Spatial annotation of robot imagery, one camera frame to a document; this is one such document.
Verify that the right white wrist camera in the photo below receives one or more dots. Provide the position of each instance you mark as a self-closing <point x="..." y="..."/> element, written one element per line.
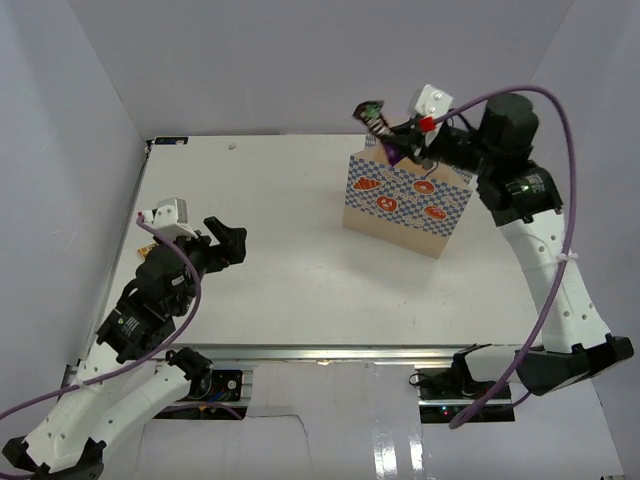
<point x="429" y="104"/>

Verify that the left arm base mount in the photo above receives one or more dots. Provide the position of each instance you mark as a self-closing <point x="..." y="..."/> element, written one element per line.
<point x="218" y="386"/>

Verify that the white front cover sheet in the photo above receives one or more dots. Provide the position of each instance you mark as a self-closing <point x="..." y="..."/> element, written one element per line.
<point x="357" y="421"/>

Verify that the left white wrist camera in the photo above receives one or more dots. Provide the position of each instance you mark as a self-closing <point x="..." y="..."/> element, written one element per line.
<point x="169" y="218"/>

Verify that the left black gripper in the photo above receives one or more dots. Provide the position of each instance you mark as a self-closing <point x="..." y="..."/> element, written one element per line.
<point x="231" y="249"/>

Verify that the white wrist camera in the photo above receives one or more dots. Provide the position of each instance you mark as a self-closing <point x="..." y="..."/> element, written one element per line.
<point x="429" y="104"/>
<point x="169" y="218"/>

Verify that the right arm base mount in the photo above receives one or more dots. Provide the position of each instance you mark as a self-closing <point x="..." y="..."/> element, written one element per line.
<point x="442" y="396"/>

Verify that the blue checkered paper bag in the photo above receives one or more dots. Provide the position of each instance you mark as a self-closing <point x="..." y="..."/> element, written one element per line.
<point x="404" y="205"/>

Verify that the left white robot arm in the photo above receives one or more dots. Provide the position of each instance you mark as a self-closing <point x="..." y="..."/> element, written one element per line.
<point x="91" y="416"/>

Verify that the purple m&m's packet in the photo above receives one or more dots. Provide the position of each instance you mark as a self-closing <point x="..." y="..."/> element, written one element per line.
<point x="369" y="113"/>

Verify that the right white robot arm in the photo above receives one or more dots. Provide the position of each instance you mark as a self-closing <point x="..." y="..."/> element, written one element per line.
<point x="574" y="343"/>

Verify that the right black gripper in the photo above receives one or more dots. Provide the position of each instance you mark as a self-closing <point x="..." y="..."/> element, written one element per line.
<point x="418" y="152"/>

